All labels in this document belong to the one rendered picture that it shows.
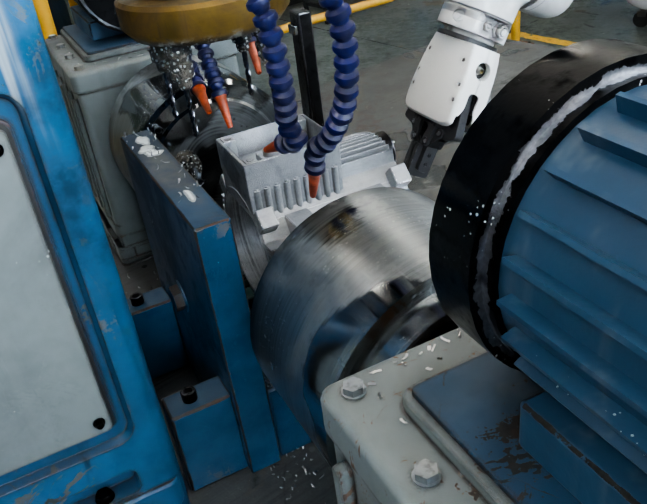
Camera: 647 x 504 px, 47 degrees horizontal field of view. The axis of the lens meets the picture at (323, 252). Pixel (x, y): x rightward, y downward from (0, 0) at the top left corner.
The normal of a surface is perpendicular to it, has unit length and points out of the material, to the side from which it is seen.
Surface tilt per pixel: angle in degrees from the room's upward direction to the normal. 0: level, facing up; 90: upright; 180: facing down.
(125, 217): 90
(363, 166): 88
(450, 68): 61
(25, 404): 90
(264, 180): 90
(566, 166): 41
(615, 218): 50
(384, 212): 2
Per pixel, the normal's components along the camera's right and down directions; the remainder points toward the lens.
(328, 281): -0.61, -0.49
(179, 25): -0.15, 0.54
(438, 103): -0.82, -0.02
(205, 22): 0.18, 0.50
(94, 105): 0.46, 0.43
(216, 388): -0.11, -0.84
